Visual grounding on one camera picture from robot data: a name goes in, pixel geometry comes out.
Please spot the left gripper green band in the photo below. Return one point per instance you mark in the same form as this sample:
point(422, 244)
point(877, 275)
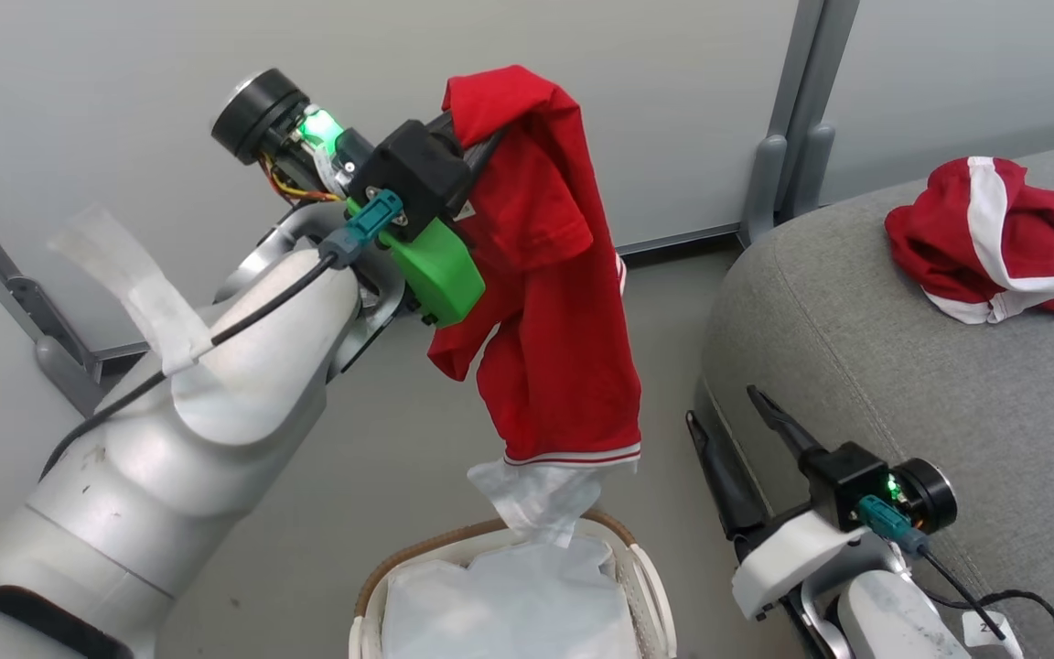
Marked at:
point(435, 265)

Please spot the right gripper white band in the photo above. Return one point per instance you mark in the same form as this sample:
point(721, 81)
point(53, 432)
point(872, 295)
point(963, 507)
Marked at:
point(843, 480)

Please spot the red polo shirt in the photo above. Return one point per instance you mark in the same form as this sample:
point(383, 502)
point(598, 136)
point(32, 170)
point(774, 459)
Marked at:
point(554, 348)

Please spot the red shorts white stripe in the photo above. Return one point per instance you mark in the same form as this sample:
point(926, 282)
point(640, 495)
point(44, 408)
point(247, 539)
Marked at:
point(939, 238)

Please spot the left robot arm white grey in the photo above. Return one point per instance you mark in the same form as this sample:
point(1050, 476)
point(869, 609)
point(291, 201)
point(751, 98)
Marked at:
point(243, 384)

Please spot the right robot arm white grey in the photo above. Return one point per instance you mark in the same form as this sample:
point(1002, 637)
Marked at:
point(884, 613)

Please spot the grey fabric sofa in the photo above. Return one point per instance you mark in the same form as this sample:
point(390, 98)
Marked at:
point(856, 348)

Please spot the white laundry basket brown rim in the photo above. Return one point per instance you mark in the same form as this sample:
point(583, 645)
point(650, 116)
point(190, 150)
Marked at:
point(655, 595)

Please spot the white cloth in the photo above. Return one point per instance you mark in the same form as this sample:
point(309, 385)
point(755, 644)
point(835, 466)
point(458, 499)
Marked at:
point(509, 595)

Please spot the grey partition post double foot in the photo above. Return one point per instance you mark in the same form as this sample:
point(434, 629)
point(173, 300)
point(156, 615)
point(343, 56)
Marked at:
point(788, 156)

